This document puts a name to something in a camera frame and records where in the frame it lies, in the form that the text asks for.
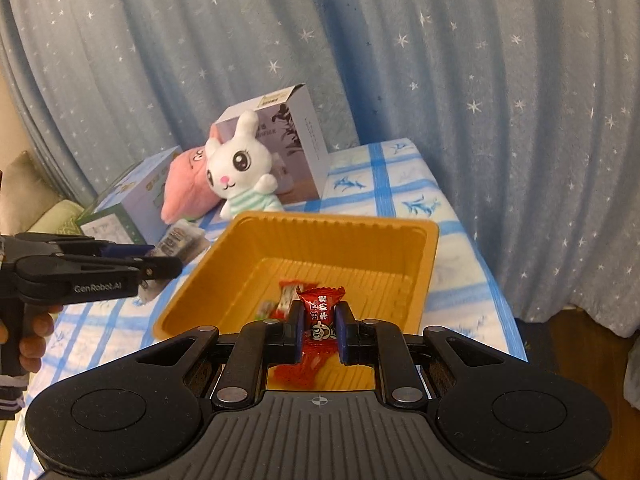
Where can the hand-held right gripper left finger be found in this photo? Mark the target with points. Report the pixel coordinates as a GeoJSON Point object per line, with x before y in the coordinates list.
{"type": "Point", "coordinates": [299, 330]}

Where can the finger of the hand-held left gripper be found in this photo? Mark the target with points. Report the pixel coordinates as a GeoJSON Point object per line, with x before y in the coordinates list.
{"type": "Point", "coordinates": [125, 250]}
{"type": "Point", "coordinates": [75, 277]}

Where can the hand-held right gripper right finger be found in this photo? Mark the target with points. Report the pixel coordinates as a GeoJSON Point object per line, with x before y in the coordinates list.
{"type": "Point", "coordinates": [341, 332]}

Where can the red white twisted candy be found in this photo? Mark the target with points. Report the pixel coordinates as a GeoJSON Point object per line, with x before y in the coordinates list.
{"type": "Point", "coordinates": [320, 332]}

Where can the red snack packet with figure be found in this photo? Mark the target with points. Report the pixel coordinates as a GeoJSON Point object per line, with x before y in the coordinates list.
{"type": "Point", "coordinates": [286, 297]}

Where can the clear packet of dark snack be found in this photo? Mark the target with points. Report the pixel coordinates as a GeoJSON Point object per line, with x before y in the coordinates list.
{"type": "Point", "coordinates": [177, 242]}

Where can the orange plastic tray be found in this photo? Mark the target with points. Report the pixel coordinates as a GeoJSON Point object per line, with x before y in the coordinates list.
{"type": "Point", "coordinates": [250, 240]}

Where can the person's left hand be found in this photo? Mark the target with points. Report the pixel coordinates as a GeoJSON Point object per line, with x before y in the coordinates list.
{"type": "Point", "coordinates": [36, 345]}

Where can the green printed carton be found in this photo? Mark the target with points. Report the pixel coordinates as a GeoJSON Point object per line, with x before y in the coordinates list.
{"type": "Point", "coordinates": [135, 195]}

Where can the pink plush toy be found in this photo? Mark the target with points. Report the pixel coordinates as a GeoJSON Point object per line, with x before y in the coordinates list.
{"type": "Point", "coordinates": [185, 185]}

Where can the beige cushion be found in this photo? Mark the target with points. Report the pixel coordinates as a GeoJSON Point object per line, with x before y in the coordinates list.
{"type": "Point", "coordinates": [25, 185]}

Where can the blue checked floral tablecloth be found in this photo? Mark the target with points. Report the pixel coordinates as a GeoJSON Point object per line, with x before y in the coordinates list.
{"type": "Point", "coordinates": [450, 260]}

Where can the white bunny plush toy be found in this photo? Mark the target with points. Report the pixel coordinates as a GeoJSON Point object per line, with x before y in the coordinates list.
{"type": "Point", "coordinates": [240, 160]}

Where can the white box with plant print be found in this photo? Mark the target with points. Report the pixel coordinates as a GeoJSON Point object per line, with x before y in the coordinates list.
{"type": "Point", "coordinates": [310, 150]}

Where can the blue star-print curtain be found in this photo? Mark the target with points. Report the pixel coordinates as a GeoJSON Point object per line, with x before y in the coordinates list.
{"type": "Point", "coordinates": [450, 60]}

